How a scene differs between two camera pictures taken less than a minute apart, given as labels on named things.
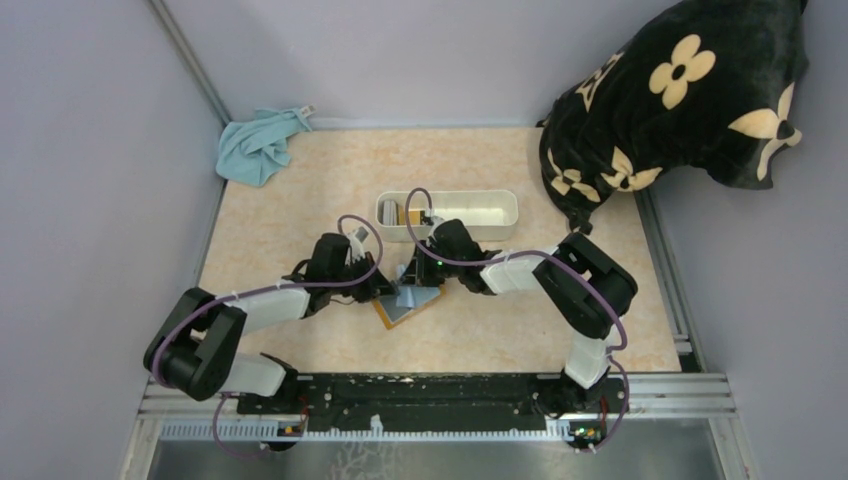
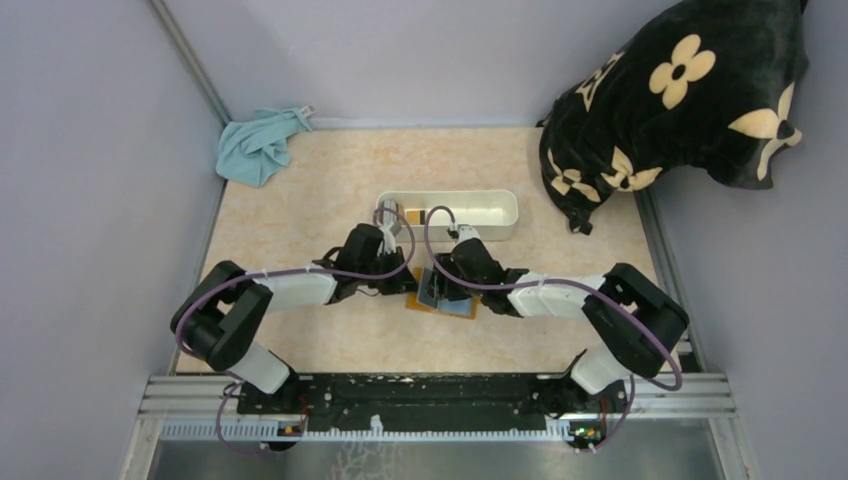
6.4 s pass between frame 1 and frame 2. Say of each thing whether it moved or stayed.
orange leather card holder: moved
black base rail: stayed
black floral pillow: stayed
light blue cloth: stayed
